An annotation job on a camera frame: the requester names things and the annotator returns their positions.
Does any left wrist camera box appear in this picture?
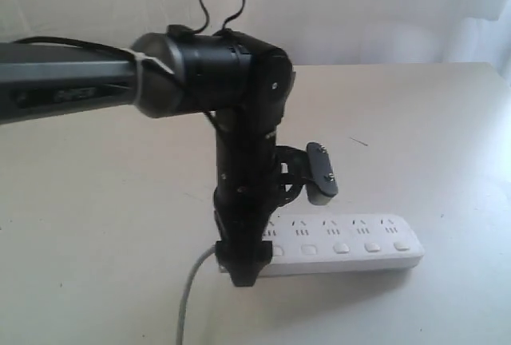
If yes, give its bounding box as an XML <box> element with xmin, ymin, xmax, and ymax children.
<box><xmin>306</xmin><ymin>142</ymin><xmax>339</xmax><ymax>206</ymax></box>

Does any grey power cord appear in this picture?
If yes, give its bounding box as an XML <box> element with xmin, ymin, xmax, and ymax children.
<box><xmin>173</xmin><ymin>245</ymin><xmax>216</xmax><ymax>345</ymax></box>

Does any white five-outlet power strip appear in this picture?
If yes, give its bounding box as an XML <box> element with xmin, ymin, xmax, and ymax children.
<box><xmin>259</xmin><ymin>214</ymin><xmax>425</xmax><ymax>277</ymax></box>

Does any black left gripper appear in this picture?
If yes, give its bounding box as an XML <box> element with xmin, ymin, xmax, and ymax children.
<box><xmin>213</xmin><ymin>176</ymin><xmax>302</xmax><ymax>288</ymax></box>

